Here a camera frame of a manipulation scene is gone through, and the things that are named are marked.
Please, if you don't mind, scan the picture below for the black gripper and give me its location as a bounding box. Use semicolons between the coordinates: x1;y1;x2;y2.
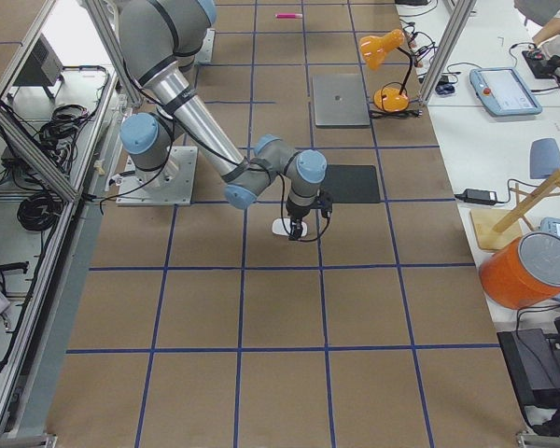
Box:
286;200;313;241

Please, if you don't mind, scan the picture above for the white computer mouse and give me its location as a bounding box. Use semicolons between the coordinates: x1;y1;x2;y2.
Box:
272;217;291;236

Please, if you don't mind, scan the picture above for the pink highlighter pen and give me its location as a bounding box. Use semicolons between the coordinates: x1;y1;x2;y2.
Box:
274;13;303;20

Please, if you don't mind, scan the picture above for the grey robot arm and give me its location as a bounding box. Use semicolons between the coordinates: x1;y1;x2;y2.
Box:
119;1;217;76
119;1;332;241

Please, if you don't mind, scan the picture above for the black mousepad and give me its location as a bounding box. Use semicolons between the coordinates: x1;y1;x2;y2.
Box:
321;164;381;203

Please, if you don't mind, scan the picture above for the silver closed laptop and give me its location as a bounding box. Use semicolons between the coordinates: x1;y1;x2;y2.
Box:
312;74;370;128

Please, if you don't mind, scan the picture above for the orange desk lamp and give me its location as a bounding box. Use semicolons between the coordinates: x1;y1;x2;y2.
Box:
358;29;413;115

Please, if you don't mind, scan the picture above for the black power adapter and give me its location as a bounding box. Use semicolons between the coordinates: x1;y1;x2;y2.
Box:
455;189;503;206

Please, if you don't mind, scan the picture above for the wooden stand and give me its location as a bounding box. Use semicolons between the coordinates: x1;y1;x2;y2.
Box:
470;168;560;252

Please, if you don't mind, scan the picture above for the orange cylindrical container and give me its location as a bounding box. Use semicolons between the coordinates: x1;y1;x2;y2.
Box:
479;231;560;310

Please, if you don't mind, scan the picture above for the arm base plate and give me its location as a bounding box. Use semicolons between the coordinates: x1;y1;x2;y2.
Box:
194;28;216;65
116;146;198;206

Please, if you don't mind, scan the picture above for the black lamp power cable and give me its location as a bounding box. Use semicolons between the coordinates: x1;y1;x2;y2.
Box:
368;107;425;120

